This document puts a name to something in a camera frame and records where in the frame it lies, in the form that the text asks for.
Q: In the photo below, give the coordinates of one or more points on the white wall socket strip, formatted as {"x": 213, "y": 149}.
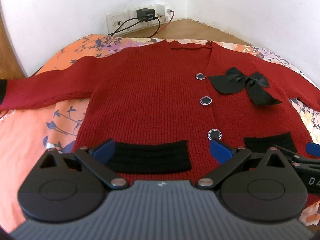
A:
{"x": 126, "y": 21}

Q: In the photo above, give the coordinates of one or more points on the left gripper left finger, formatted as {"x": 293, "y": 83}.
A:
{"x": 95, "y": 158}

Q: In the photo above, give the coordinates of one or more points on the black power adapter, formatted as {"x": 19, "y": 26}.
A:
{"x": 145, "y": 14}

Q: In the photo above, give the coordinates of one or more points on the red knit cardigan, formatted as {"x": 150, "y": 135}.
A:
{"x": 163, "y": 103}

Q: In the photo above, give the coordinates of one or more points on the floral orange bed sheet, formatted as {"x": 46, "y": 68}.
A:
{"x": 26, "y": 134}

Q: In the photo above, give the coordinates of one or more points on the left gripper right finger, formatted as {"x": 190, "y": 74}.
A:
{"x": 230, "y": 159}

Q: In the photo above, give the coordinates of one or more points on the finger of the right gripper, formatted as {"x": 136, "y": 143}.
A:
{"x": 313, "y": 149}

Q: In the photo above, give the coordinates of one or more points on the white USB charger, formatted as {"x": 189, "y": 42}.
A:
{"x": 167, "y": 10}

